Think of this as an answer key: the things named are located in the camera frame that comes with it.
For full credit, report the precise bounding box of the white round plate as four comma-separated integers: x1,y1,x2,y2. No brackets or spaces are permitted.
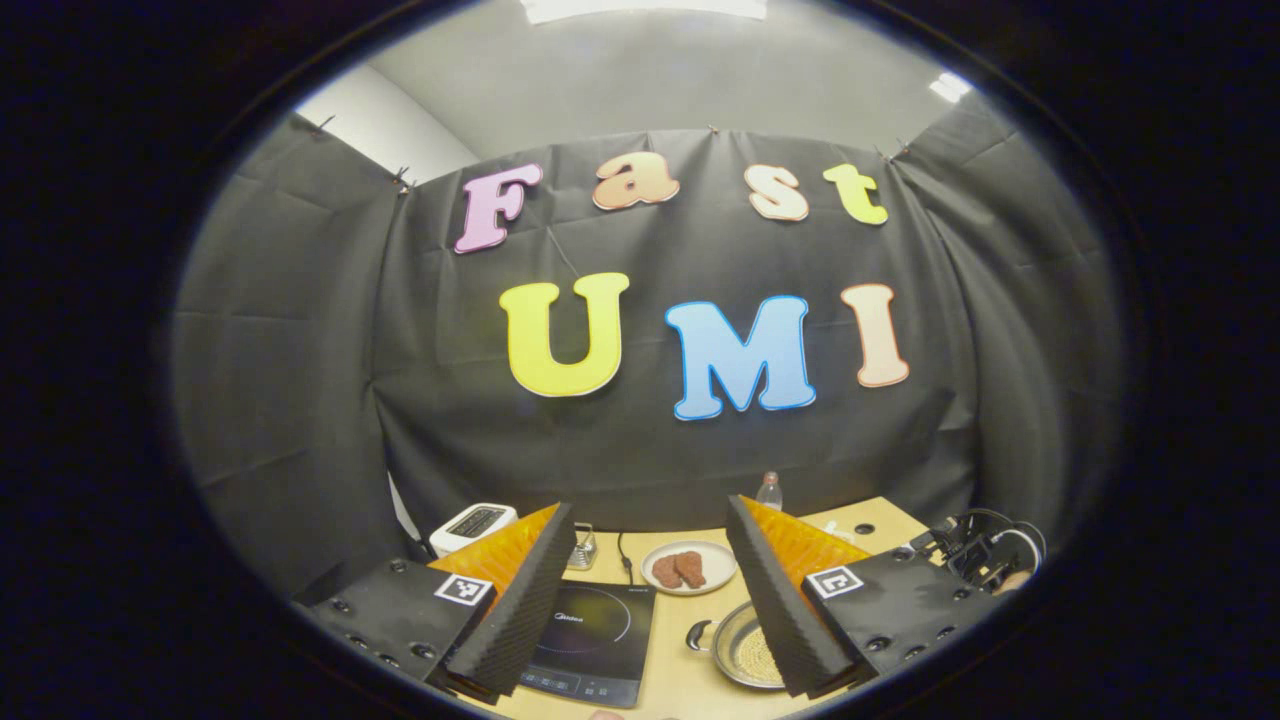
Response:
640,540,739,597

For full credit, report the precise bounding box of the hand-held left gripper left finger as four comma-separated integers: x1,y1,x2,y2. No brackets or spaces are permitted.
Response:
300,502,578,706

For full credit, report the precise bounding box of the large ceiling light panel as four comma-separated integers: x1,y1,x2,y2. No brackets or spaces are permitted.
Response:
520,0,769,25

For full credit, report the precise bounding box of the black induction cooktop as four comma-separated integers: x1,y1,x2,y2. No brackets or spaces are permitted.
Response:
520,578,657,709

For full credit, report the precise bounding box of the white toaster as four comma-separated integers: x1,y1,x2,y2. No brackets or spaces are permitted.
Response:
430,503,519,559

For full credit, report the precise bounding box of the pile of yellow soybeans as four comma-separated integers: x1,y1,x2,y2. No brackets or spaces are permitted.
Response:
745,625,786,686

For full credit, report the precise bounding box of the stainless steel pot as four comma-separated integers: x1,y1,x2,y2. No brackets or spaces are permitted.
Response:
686,600,791,691

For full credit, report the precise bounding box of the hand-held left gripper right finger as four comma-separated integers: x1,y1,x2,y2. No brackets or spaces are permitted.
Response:
726,494,1006,699

